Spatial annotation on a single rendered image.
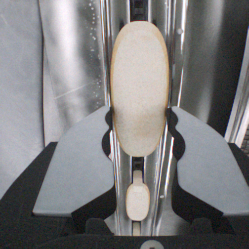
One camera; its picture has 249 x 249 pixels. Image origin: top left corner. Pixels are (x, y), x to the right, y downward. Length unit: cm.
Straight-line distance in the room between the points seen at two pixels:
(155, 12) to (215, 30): 8
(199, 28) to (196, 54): 3
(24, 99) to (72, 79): 10
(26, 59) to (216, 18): 23
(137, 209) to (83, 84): 21
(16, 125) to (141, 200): 22
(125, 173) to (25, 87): 18
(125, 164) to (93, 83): 12
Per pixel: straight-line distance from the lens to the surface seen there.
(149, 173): 28
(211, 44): 24
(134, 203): 31
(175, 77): 20
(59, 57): 20
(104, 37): 19
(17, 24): 26
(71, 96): 21
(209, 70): 25
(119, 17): 20
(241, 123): 20
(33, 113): 29
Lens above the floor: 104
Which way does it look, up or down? 59 degrees down
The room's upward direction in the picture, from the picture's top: 175 degrees counter-clockwise
